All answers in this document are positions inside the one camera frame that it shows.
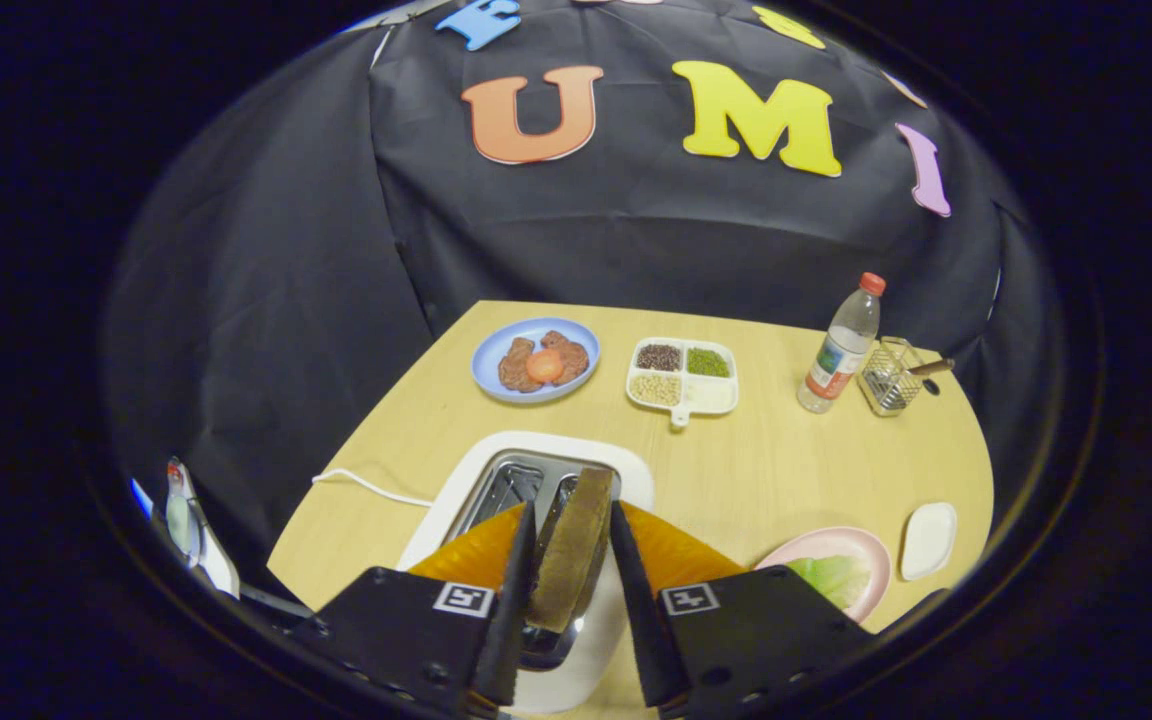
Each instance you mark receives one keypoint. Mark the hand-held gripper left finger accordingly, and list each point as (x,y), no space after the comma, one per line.
(406,630)

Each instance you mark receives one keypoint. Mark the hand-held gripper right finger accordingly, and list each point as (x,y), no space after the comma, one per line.
(746,640)

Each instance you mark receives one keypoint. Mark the green lettuce leaf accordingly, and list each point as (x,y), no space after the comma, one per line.
(836,580)

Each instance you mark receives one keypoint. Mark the brown toast slice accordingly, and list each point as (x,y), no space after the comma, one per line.
(571,550)

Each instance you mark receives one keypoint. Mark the pink plate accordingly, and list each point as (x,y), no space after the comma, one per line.
(816,542)

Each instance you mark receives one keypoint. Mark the white square plate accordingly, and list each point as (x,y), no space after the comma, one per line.
(929,540)

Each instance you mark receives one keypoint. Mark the white toaster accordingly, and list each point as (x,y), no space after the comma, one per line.
(556,445)

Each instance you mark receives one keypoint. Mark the white divided seed tray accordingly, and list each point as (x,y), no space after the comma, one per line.
(711,395)

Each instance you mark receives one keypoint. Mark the brown meat patty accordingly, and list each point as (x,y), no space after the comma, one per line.
(571,352)
(514,370)

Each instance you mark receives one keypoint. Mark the blue plate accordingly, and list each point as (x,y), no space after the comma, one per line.
(491,360)

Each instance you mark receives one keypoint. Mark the clear bottle with red cap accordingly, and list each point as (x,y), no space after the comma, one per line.
(836,355)

